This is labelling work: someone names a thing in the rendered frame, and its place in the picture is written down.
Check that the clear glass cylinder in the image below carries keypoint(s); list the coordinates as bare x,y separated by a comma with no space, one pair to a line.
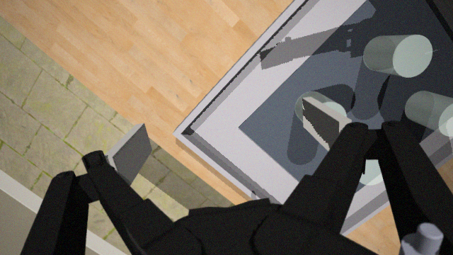
319,97
400,55
373,173
431,110

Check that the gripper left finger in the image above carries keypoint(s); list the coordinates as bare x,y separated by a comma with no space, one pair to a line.
60,225

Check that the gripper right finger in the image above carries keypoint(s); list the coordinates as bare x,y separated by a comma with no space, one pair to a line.
420,200

